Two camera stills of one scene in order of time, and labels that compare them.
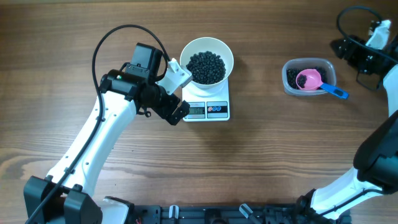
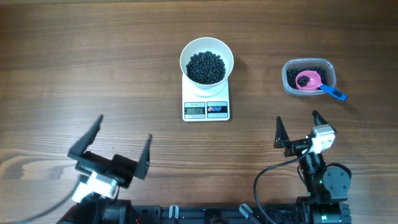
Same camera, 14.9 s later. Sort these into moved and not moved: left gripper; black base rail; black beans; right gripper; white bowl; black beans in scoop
Moved: left gripper; right gripper
Not moved: black beans; white bowl; black base rail; black beans in scoop
